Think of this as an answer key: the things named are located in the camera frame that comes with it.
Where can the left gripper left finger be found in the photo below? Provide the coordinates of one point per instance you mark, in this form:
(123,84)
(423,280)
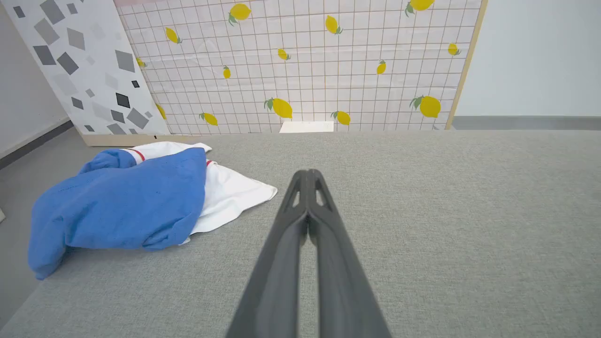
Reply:
(277,272)

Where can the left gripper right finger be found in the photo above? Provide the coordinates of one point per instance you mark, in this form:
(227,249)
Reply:
(342,281)

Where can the blue and white jersey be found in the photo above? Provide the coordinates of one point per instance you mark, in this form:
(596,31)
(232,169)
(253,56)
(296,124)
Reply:
(117,202)

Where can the grey fabric sofa cushion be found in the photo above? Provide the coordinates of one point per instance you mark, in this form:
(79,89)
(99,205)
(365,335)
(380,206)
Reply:
(446,234)

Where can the white box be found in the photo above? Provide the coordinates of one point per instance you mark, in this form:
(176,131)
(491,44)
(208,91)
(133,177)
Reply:
(306,127)

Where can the lemon print grid panel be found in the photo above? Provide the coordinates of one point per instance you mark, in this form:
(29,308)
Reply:
(328,80)

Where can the grey terrazzo print panel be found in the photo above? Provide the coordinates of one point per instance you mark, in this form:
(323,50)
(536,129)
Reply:
(84,56)

